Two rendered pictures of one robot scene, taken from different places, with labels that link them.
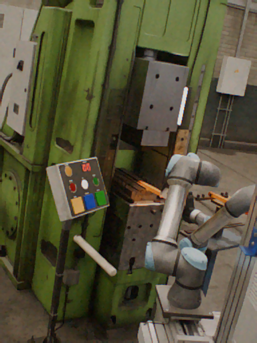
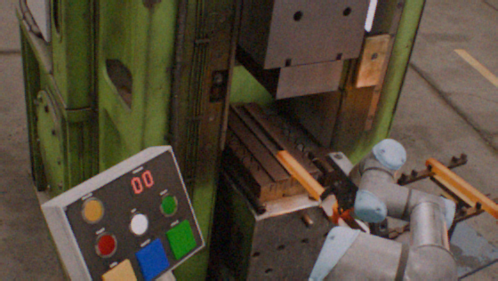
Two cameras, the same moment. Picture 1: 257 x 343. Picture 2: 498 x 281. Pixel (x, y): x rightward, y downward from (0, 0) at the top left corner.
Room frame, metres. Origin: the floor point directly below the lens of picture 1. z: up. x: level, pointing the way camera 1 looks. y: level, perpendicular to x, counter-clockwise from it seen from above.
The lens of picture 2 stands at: (1.24, -0.08, 2.09)
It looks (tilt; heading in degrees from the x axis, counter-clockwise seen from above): 33 degrees down; 3
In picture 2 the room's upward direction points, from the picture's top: 9 degrees clockwise
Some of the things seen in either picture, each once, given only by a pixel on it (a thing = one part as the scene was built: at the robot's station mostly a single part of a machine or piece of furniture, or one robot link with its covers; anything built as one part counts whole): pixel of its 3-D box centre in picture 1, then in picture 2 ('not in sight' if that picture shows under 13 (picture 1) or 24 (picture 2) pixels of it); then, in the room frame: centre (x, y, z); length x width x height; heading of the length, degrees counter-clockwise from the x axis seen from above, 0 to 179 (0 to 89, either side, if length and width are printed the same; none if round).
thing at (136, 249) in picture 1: (126, 219); (259, 205); (2.98, -0.04, 0.69); 0.56 x 0.38 x 0.45; 35
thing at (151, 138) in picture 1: (136, 129); (272, 45); (2.94, 0.00, 1.32); 0.42 x 0.20 x 0.10; 35
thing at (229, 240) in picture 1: (215, 237); (434, 246); (2.93, -0.66, 0.70); 0.40 x 0.30 x 0.02; 130
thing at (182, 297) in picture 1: (186, 289); not in sight; (1.82, -0.34, 0.87); 0.15 x 0.15 x 0.10
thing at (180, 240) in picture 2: (100, 198); (180, 239); (2.40, 0.13, 1.01); 0.07 x 0.05 x 0.07; 150
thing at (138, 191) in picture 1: (126, 183); (256, 147); (2.94, 0.00, 0.96); 0.42 x 0.20 x 0.09; 35
